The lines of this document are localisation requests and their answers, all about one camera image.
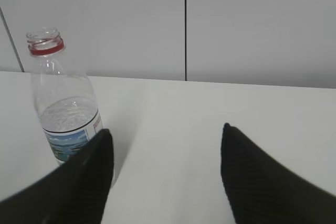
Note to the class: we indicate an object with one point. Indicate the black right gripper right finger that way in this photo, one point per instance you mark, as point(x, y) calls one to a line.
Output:
point(261, 190)

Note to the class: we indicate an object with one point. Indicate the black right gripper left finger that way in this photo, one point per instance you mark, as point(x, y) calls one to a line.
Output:
point(75, 192)

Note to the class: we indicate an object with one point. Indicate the clear plastic water bottle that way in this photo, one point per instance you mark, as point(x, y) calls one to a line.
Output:
point(63, 96)

